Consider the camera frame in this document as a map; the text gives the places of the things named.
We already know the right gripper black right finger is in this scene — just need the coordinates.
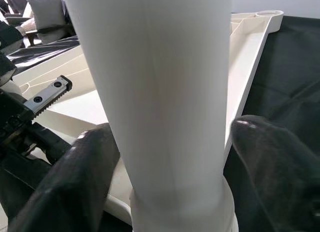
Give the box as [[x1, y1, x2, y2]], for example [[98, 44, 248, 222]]
[[230, 114, 320, 232]]

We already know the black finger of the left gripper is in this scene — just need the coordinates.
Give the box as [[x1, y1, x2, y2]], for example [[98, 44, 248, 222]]
[[24, 121, 75, 166]]

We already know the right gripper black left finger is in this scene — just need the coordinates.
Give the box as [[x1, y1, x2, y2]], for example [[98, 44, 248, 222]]
[[7, 122, 121, 232]]

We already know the white plastic table leg tube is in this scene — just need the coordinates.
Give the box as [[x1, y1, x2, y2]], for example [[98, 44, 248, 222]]
[[61, 0, 240, 232]]

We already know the white plastic children table top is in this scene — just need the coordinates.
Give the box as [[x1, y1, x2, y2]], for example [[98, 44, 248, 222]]
[[12, 9, 285, 227]]

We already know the wooden armchair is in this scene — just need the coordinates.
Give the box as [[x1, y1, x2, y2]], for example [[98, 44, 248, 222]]
[[3, 0, 77, 47]]

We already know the grey cushion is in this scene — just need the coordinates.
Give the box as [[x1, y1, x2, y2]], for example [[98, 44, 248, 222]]
[[26, 0, 68, 44]]

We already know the black table cover cloth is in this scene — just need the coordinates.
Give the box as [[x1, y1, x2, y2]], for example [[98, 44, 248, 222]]
[[0, 14, 320, 232]]

